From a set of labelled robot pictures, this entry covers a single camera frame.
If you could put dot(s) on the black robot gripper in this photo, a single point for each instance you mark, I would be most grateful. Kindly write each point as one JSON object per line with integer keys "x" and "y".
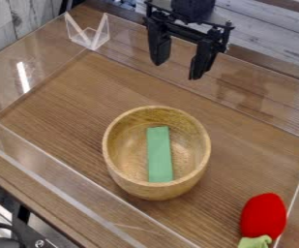
{"x": 192, "y": 21}

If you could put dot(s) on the green rectangular block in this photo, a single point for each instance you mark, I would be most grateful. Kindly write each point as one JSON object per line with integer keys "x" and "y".
{"x": 160, "y": 170}

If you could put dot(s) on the brown wooden bowl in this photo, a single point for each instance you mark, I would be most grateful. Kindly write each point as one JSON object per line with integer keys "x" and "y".
{"x": 124, "y": 151}

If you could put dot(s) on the red plush strawberry toy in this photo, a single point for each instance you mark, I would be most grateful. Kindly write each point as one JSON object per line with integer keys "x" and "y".
{"x": 261, "y": 222}

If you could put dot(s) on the clear acrylic corner bracket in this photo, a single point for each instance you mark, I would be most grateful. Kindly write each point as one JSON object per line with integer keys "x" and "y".
{"x": 89, "y": 38}

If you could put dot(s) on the clear acrylic enclosure walls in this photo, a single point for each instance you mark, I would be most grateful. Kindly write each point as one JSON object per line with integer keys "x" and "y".
{"x": 61, "y": 93}

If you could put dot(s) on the black table leg bracket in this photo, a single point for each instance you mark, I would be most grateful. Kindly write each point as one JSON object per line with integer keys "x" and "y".
{"x": 31, "y": 238}

